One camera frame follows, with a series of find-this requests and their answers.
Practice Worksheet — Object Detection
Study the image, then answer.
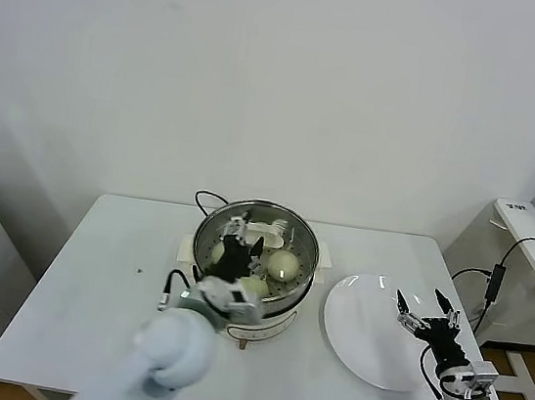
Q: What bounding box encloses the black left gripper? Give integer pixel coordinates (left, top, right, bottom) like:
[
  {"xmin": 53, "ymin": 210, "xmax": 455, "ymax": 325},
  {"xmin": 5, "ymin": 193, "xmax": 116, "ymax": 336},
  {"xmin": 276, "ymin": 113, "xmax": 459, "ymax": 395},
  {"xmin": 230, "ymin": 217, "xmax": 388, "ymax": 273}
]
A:
[{"xmin": 210, "ymin": 207, "xmax": 271, "ymax": 287}]

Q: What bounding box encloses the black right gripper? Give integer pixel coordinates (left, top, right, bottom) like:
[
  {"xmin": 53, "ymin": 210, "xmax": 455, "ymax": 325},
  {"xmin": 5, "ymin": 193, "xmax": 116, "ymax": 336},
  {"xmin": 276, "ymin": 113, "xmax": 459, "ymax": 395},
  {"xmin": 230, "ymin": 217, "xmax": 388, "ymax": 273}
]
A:
[{"xmin": 387, "ymin": 284, "xmax": 476, "ymax": 369}]

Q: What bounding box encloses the round glass lid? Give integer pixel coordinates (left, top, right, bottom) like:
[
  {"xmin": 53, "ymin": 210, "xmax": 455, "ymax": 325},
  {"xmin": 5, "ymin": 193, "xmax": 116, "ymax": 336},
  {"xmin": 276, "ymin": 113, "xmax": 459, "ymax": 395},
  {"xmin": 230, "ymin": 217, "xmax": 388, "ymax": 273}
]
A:
[{"xmin": 186, "ymin": 191, "xmax": 327, "ymax": 305}]

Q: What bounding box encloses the white steamed baozi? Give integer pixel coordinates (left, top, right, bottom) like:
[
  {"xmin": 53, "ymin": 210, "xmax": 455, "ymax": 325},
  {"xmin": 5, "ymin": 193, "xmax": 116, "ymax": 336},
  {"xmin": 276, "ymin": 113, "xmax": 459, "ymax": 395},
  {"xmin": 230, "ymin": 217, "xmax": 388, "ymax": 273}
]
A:
[
  {"xmin": 208, "ymin": 244, "xmax": 227, "ymax": 269},
  {"xmin": 264, "ymin": 248, "xmax": 302, "ymax": 284},
  {"xmin": 237, "ymin": 275, "xmax": 272, "ymax": 302}
]

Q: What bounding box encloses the steel perforated steamer basket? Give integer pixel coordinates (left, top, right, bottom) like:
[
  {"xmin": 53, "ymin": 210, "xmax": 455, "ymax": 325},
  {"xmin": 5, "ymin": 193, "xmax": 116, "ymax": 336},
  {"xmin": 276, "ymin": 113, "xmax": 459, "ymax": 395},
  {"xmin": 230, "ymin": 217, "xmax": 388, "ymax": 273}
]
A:
[{"xmin": 172, "ymin": 190, "xmax": 341, "ymax": 312}]

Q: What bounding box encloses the white round plate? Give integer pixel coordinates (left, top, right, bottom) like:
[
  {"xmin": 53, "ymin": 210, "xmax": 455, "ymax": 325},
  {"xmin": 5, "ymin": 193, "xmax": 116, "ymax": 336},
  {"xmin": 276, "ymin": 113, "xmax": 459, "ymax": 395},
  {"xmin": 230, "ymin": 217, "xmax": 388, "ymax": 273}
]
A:
[{"xmin": 314, "ymin": 266, "xmax": 450, "ymax": 396}]

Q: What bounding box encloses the cream electric cooker base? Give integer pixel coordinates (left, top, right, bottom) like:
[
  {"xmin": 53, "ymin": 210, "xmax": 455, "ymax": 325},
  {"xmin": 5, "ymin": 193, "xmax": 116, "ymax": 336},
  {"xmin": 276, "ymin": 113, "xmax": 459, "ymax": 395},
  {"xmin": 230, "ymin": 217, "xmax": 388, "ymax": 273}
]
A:
[{"xmin": 164, "ymin": 246, "xmax": 334, "ymax": 362}]

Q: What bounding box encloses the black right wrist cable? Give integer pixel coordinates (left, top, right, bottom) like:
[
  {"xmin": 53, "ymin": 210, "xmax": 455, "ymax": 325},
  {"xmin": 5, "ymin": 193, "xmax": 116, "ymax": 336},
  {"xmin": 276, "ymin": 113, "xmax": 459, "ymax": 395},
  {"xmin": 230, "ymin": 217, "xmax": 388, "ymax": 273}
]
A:
[{"xmin": 414, "ymin": 342, "xmax": 456, "ymax": 400}]

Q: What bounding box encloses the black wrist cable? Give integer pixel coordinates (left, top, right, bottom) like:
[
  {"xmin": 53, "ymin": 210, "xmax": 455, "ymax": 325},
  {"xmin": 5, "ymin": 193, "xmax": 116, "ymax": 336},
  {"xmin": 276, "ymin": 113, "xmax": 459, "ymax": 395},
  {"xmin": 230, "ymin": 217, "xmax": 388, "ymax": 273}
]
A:
[
  {"xmin": 156, "ymin": 267, "xmax": 200, "ymax": 318},
  {"xmin": 414, "ymin": 342, "xmax": 456, "ymax": 400}
]

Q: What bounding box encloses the black cable with plug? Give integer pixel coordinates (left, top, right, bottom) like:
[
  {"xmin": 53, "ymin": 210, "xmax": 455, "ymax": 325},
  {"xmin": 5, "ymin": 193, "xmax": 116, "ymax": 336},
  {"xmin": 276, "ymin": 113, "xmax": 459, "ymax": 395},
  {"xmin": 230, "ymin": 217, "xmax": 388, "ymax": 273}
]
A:
[{"xmin": 451, "ymin": 265, "xmax": 492, "ymax": 286}]

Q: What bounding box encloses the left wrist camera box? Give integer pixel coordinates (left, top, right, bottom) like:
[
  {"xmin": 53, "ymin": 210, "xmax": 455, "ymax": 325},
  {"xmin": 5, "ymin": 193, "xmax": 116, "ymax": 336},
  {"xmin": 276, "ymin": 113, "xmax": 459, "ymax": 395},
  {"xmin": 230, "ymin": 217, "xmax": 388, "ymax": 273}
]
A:
[{"xmin": 192, "ymin": 274, "xmax": 262, "ymax": 329}]

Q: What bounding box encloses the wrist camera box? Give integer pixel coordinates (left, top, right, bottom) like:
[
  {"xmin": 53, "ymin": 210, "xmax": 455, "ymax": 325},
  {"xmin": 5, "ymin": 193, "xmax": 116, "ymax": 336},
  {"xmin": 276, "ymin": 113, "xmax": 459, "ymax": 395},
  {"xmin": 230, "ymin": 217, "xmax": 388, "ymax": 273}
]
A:
[
  {"xmin": 436, "ymin": 355, "xmax": 502, "ymax": 400},
  {"xmin": 192, "ymin": 274, "xmax": 262, "ymax": 329}
]

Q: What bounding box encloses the black cable adapter box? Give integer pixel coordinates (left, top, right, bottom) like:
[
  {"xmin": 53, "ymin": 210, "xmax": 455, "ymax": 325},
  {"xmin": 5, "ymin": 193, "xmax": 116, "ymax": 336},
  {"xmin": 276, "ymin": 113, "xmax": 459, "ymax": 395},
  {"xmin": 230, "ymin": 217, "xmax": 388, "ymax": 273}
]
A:
[{"xmin": 483, "ymin": 261, "xmax": 507, "ymax": 303}]

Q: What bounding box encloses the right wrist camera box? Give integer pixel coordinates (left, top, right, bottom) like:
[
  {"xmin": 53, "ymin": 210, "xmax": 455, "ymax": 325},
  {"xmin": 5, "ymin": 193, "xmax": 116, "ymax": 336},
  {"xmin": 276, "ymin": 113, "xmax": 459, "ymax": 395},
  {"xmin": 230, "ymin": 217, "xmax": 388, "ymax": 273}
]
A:
[{"xmin": 436, "ymin": 355, "xmax": 502, "ymax": 400}]

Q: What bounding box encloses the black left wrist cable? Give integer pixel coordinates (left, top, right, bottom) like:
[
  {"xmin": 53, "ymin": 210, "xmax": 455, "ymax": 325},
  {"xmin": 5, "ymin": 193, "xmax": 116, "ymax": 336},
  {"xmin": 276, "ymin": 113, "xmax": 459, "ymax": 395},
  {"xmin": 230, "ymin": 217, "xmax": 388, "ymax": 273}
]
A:
[{"xmin": 156, "ymin": 267, "xmax": 200, "ymax": 318}]

